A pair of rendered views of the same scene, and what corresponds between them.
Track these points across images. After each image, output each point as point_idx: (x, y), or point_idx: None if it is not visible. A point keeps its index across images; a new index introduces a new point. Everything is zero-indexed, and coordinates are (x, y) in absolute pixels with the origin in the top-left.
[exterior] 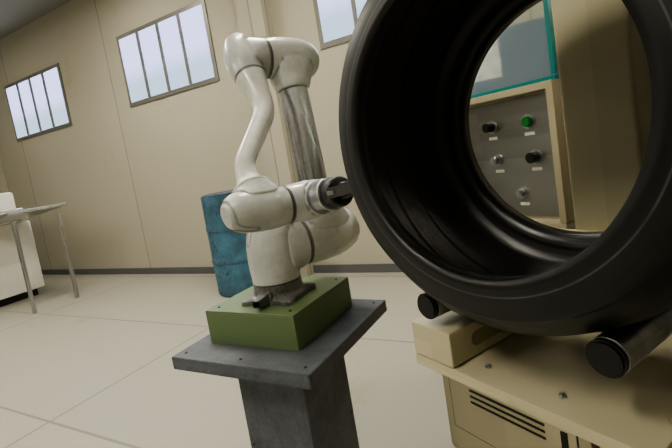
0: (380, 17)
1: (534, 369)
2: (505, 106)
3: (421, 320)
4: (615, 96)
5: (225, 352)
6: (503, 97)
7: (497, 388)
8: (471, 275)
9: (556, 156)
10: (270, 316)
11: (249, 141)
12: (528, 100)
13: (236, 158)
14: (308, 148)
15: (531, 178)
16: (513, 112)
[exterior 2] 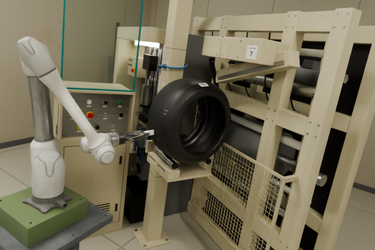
0: (194, 101)
1: (184, 171)
2: (112, 95)
3: (169, 170)
4: None
5: (54, 241)
6: (118, 94)
7: (188, 176)
8: (197, 154)
9: (132, 115)
10: (76, 206)
11: (86, 118)
12: (121, 95)
13: (89, 128)
14: (51, 111)
15: (117, 121)
16: (115, 98)
